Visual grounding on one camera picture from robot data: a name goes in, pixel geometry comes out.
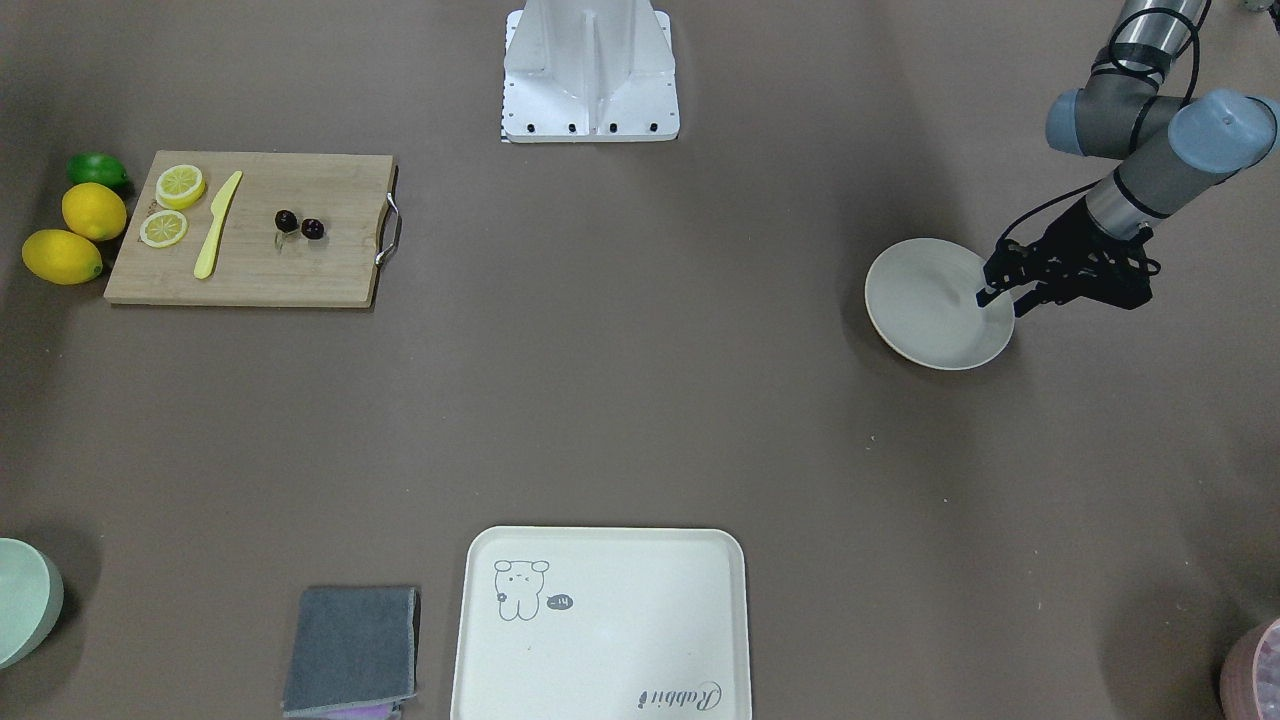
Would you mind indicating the pink bowl with ice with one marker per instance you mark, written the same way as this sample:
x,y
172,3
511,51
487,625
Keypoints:
x,y
1249,677

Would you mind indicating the lower lemon slice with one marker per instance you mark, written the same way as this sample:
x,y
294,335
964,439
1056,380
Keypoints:
x,y
163,228

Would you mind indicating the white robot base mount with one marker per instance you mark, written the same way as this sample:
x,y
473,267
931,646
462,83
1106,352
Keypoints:
x,y
589,72

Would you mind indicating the grey folded cloth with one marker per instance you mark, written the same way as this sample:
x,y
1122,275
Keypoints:
x,y
354,652

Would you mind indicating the mint green bowl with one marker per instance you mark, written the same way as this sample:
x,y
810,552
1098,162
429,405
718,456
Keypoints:
x,y
32,596

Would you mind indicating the bamboo cutting board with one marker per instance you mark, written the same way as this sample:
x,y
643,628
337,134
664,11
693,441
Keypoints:
x,y
353,195

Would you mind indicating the yellow plastic knife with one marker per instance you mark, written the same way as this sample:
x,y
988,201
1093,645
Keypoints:
x,y
219,207

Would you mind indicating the cream round plate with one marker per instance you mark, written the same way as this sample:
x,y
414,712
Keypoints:
x,y
922,297

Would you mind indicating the upper yellow lemon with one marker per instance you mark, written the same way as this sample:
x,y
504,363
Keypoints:
x,y
94,211

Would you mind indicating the lemon slice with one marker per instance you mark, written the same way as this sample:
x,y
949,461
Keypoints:
x,y
163,228
180,187

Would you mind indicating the yellow lemon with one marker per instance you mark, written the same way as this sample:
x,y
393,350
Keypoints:
x,y
94,211
62,257

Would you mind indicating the green lime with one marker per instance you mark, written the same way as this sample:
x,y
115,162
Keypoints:
x,y
99,168

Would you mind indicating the lower yellow lemon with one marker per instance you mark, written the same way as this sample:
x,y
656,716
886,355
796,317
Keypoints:
x,y
62,257

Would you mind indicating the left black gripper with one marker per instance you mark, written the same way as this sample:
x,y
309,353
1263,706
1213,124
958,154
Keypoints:
x,y
1067,237

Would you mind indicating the cream rabbit tray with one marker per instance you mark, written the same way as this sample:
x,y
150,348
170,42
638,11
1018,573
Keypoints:
x,y
603,623

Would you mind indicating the upper lemon slice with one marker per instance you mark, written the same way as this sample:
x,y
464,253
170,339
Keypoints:
x,y
180,187

